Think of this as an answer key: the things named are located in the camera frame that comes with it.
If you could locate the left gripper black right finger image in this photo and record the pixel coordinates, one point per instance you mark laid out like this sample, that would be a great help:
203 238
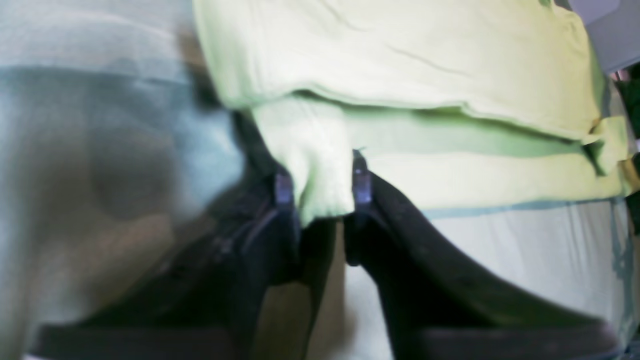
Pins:
440 304

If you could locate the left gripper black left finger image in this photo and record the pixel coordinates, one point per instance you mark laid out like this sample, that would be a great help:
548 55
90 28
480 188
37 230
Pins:
203 301

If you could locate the light yellow-green T-shirt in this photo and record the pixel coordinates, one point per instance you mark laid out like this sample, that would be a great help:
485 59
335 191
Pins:
457 103

